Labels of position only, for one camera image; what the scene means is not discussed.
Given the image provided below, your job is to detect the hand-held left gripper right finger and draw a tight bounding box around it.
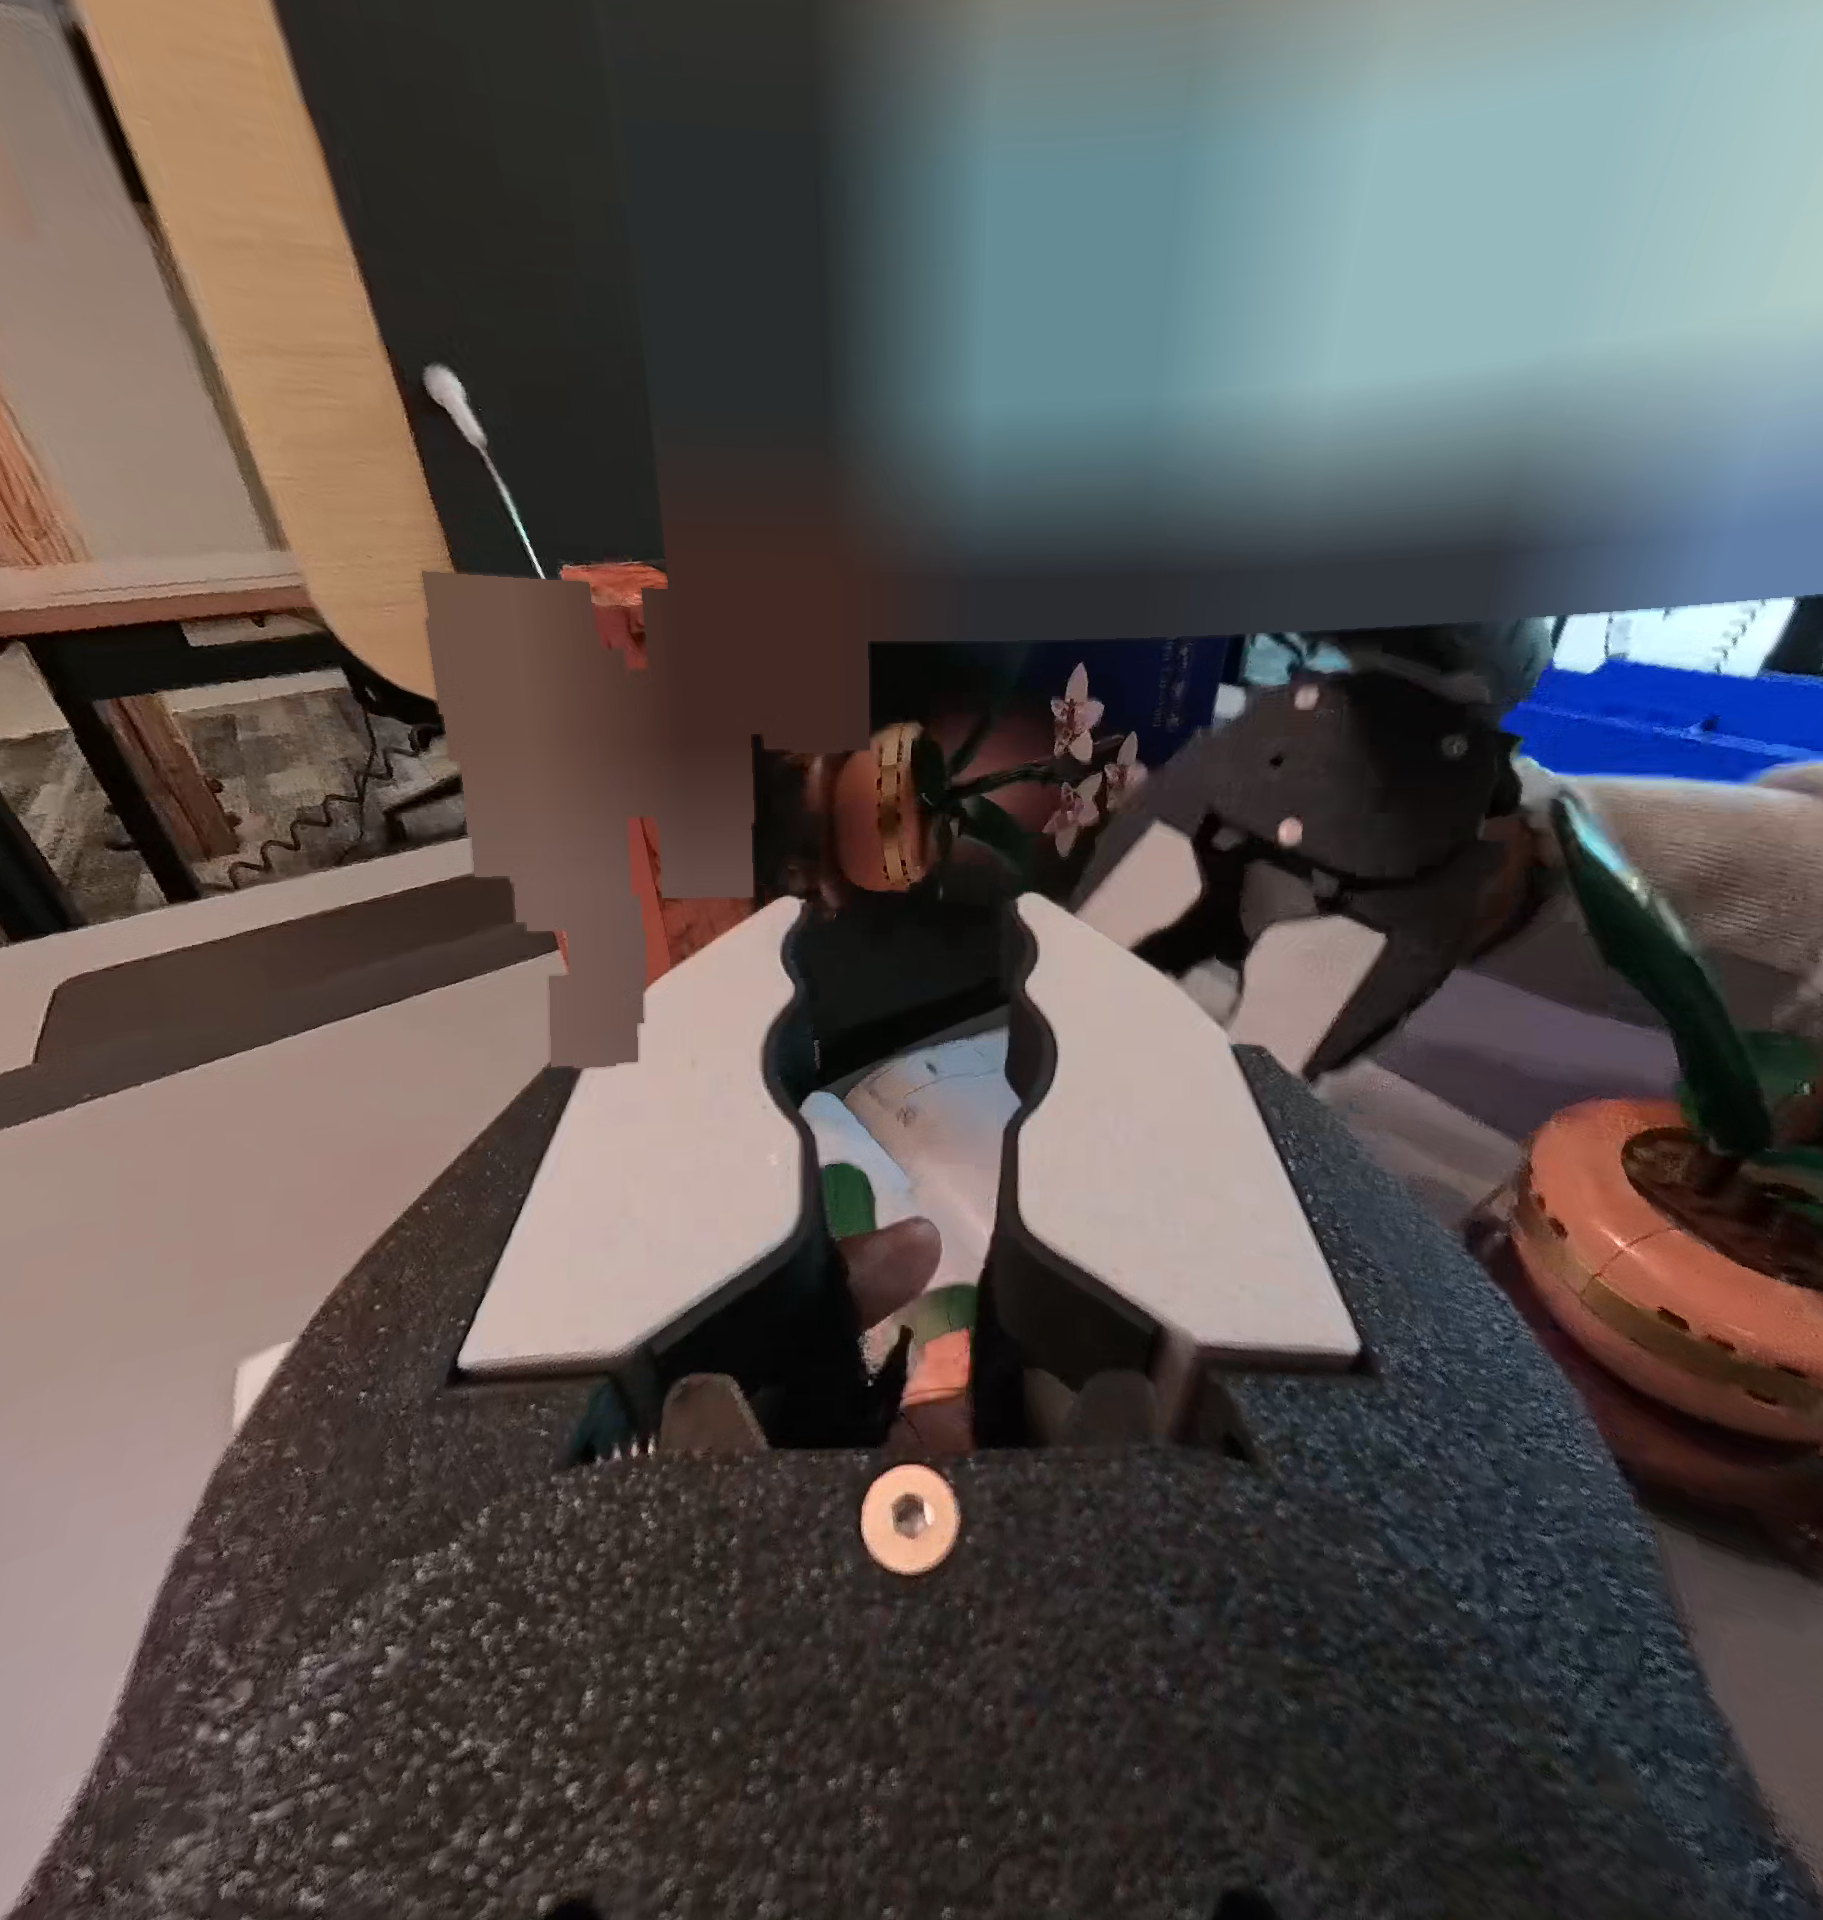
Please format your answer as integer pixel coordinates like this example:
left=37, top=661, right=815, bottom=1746
left=979, top=891, right=1367, bottom=1381

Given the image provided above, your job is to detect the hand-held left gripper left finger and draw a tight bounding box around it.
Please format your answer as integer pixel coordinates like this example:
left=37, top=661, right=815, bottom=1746
left=458, top=899, right=872, bottom=1397

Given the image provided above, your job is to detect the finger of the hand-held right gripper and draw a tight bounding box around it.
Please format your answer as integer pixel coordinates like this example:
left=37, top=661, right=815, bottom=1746
left=1074, top=825, right=1210, bottom=963
left=1239, top=914, right=1385, bottom=1075

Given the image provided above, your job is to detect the illustrated instruction booklet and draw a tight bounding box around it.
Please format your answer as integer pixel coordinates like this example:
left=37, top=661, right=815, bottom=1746
left=798, top=1027, right=1024, bottom=1442

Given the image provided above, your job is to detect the green toy brick plant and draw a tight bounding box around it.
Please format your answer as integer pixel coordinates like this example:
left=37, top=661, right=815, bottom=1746
left=1548, top=795, right=1823, bottom=1247

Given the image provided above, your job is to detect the pink toy brick flowerpot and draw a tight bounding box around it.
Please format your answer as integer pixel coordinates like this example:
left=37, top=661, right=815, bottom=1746
left=1465, top=1095, right=1823, bottom=1577

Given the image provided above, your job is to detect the grey desk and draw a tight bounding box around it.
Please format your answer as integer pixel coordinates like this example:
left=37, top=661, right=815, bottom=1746
left=0, top=841, right=1823, bottom=1920

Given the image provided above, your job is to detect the person's left hand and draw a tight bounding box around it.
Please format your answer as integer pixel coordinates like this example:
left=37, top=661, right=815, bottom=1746
left=836, top=1218, right=946, bottom=1336

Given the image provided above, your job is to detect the person's right hand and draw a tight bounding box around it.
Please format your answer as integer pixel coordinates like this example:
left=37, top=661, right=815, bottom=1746
left=1511, top=754, right=1823, bottom=1039

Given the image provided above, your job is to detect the orchid picture toy brick box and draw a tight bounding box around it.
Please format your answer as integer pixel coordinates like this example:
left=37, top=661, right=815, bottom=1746
left=556, top=557, right=1247, bottom=1060

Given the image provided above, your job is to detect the blue plastic bin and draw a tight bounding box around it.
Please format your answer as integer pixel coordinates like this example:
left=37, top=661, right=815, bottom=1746
left=1504, top=601, right=1823, bottom=782

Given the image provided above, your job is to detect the black partition panel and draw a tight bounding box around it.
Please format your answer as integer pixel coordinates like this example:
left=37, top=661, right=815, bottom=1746
left=273, top=0, right=852, bottom=578

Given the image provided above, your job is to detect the light wood curved panel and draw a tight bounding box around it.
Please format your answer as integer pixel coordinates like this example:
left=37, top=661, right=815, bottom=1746
left=71, top=0, right=455, bottom=698

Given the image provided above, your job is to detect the black coiled cable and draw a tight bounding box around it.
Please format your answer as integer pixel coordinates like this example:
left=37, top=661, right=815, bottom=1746
left=226, top=719, right=447, bottom=887

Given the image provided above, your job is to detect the wooden table black frame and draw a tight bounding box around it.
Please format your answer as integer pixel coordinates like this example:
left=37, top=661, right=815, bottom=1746
left=0, top=557, right=447, bottom=908

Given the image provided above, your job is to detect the white tipped wire rod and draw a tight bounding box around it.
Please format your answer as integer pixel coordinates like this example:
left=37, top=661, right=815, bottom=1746
left=421, top=364, right=548, bottom=578

